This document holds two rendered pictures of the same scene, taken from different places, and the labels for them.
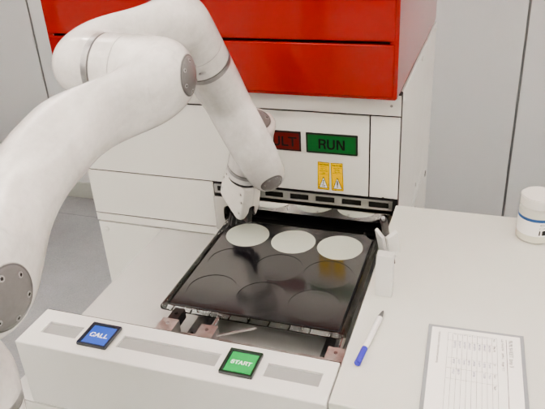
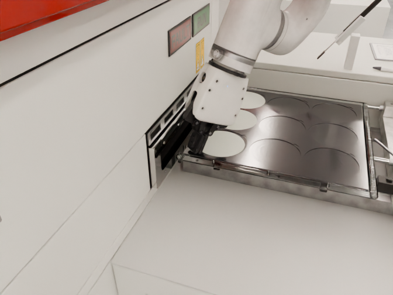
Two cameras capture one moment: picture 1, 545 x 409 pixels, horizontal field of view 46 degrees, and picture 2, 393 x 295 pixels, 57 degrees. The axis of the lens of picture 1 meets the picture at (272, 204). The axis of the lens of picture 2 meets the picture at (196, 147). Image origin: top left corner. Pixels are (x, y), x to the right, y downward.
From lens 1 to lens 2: 1.55 m
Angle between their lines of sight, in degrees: 76
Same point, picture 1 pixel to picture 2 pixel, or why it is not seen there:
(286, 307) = (343, 123)
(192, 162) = (130, 123)
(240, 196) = (243, 91)
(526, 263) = not seen: hidden behind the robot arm
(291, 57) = not seen: outside the picture
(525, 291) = (324, 39)
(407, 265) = (309, 59)
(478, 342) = (383, 50)
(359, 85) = not seen: outside the picture
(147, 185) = (88, 217)
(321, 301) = (327, 109)
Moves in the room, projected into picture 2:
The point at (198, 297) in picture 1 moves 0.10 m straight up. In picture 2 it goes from (349, 170) to (362, 123)
